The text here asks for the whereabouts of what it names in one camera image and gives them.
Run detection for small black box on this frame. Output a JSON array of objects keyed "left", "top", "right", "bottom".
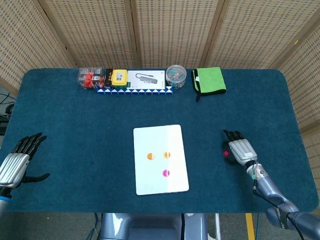
[{"left": 104, "top": 68, "right": 115, "bottom": 89}]

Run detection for clear box of red capsules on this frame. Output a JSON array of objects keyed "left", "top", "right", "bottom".
[{"left": 76, "top": 67, "right": 106, "bottom": 91}]

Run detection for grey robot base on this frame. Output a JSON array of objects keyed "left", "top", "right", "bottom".
[{"left": 99, "top": 212, "right": 209, "bottom": 240}]

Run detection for black floor cables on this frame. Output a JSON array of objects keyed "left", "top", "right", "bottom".
[{"left": 0, "top": 92, "right": 16, "bottom": 136}]

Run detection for white magnetic board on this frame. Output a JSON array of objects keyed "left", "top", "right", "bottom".
[{"left": 132, "top": 124, "right": 190, "bottom": 196}]

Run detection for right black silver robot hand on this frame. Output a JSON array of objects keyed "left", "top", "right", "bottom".
[{"left": 222, "top": 129, "right": 258, "bottom": 166}]

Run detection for clear round jar of clips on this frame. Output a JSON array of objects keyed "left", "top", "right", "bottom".
[{"left": 165, "top": 64, "right": 187, "bottom": 89}]

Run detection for yellow-lidded green container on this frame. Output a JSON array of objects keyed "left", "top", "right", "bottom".
[{"left": 111, "top": 69, "right": 129, "bottom": 89}]

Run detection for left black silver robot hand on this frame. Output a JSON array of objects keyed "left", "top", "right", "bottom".
[{"left": 0, "top": 132, "right": 51, "bottom": 190}]

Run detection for dark blue table mat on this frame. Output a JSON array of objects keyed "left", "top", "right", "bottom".
[{"left": 0, "top": 68, "right": 320, "bottom": 214}]

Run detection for green microfiber cloth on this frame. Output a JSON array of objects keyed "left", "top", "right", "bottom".
[{"left": 191, "top": 66, "right": 227, "bottom": 103}]

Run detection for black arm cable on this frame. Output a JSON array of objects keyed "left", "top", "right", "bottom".
[{"left": 251, "top": 178, "right": 310, "bottom": 240}]

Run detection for white USB hub box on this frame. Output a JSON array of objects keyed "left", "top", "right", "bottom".
[{"left": 126, "top": 70, "right": 167, "bottom": 90}]

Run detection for thin blue cable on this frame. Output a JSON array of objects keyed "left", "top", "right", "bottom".
[{"left": 92, "top": 212, "right": 101, "bottom": 240}]

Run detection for white table leg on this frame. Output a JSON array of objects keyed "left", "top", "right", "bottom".
[{"left": 214, "top": 213, "right": 222, "bottom": 240}]

